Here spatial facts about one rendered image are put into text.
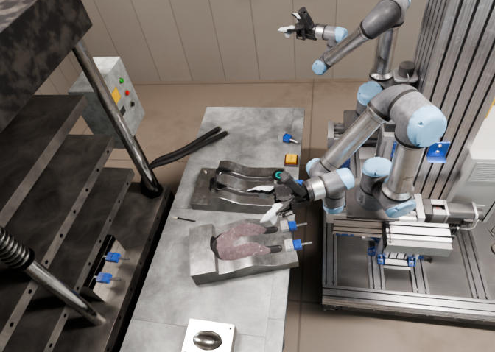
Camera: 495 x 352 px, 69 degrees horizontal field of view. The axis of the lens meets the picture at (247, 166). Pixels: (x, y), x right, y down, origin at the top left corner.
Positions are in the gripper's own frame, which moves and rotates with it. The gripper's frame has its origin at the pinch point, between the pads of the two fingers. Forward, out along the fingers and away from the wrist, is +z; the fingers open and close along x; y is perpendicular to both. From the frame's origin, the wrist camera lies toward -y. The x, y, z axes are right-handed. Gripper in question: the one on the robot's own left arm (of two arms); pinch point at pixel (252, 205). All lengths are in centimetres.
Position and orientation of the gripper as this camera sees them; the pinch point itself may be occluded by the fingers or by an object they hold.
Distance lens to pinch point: 120.4
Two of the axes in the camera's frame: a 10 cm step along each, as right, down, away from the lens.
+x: -2.7, -6.0, 7.5
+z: -9.5, 3.0, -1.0
